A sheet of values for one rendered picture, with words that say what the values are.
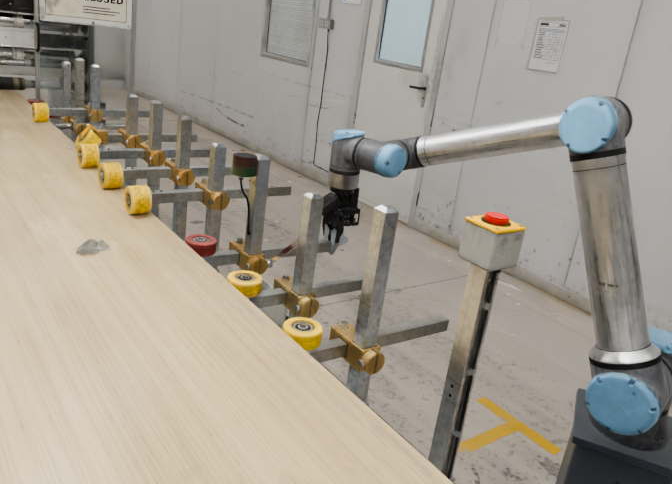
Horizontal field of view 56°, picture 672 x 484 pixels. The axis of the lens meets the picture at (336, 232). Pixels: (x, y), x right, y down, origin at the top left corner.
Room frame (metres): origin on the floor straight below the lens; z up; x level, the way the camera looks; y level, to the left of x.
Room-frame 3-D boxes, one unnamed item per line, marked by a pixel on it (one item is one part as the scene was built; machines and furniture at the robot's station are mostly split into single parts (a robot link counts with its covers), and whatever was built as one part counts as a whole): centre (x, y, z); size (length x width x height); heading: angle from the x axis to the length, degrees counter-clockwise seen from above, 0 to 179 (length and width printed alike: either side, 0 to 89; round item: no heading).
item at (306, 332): (1.12, 0.04, 0.85); 0.08 x 0.08 x 0.11
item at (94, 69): (2.75, 1.14, 0.92); 0.03 x 0.03 x 0.48; 38
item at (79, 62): (2.95, 1.29, 0.92); 0.03 x 0.03 x 0.48; 38
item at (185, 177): (1.98, 0.54, 0.95); 0.13 x 0.06 x 0.05; 38
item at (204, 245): (1.52, 0.34, 0.85); 0.08 x 0.08 x 0.11
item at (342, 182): (1.79, 0.00, 1.05); 0.10 x 0.09 x 0.05; 38
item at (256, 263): (1.58, 0.23, 0.85); 0.13 x 0.06 x 0.05; 38
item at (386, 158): (1.72, -0.10, 1.14); 0.12 x 0.12 x 0.09; 54
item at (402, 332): (1.24, -0.12, 0.83); 0.43 x 0.03 x 0.04; 128
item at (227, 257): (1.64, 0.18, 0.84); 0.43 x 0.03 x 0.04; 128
